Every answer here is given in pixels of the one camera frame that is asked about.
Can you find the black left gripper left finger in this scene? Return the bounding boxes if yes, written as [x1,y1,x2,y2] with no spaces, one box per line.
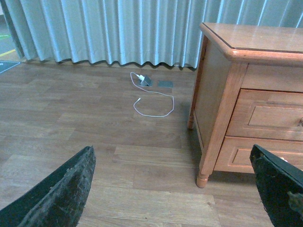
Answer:
[0,146,96,227]

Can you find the wooden drawer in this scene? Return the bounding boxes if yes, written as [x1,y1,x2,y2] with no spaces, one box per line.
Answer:
[214,137,303,173]
[226,89,303,141]

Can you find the wooden nightstand cabinet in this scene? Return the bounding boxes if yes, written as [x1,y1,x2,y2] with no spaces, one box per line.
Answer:
[187,22,303,188]

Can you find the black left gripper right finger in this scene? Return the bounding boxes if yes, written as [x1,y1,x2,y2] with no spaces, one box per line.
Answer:
[250,144,303,227]

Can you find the open metal floor socket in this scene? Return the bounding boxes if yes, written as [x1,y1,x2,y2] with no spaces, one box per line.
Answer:
[138,76,153,87]

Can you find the white floor charger cable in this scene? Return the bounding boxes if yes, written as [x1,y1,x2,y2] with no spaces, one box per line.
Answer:
[130,72,175,118]

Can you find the closed metal floor plate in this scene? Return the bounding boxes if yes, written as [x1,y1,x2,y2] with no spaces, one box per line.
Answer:
[157,80,173,88]

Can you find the grey-green pleated curtain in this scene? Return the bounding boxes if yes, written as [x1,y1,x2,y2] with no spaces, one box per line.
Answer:
[0,0,303,68]

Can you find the white plug in socket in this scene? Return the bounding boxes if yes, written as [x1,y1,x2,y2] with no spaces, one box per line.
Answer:
[137,75,145,81]

